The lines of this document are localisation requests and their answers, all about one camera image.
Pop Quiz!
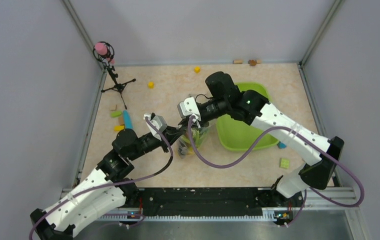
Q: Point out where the pink microphone on tripod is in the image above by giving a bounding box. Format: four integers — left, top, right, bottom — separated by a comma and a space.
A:
92, 41, 136, 110

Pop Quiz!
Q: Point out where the small teal block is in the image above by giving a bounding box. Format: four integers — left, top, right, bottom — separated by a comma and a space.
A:
277, 142, 287, 149

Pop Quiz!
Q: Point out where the toy celery stalk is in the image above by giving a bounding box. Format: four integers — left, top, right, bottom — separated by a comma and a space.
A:
181, 127, 209, 148

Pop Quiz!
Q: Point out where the blue cylinder toy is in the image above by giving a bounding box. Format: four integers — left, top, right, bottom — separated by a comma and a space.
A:
122, 110, 133, 129

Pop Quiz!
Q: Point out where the green lego brick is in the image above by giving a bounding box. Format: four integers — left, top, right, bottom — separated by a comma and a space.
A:
279, 158, 290, 169

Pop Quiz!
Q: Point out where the yellow block left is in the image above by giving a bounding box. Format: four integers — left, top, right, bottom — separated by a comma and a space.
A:
113, 125, 125, 132

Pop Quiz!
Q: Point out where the brown wooden block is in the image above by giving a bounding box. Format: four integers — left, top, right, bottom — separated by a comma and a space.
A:
118, 116, 125, 126

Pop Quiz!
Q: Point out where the clear zip top bag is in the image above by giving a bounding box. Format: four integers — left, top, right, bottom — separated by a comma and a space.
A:
177, 122, 211, 159

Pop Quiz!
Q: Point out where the green plastic bin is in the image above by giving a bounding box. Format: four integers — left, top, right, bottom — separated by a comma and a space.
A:
216, 81, 279, 152

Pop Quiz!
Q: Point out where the green block left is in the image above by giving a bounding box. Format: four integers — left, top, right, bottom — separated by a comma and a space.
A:
110, 110, 122, 118

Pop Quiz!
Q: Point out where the brown small object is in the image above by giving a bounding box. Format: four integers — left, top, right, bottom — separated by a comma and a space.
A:
248, 59, 257, 67

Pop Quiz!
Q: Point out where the cork stopper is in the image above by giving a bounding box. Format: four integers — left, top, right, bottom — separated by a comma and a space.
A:
233, 59, 243, 65

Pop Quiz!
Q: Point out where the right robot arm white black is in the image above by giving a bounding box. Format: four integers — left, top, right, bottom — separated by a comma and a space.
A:
178, 71, 344, 206

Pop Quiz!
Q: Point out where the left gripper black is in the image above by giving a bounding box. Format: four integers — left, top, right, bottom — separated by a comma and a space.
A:
128, 125, 186, 161

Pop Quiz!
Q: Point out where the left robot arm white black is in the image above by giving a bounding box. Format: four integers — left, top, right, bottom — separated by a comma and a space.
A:
29, 113, 186, 240

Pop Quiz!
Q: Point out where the wooden block left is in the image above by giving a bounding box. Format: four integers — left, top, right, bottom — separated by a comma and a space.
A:
109, 104, 117, 111

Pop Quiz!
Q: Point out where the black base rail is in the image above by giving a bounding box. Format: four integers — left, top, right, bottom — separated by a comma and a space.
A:
101, 187, 305, 227

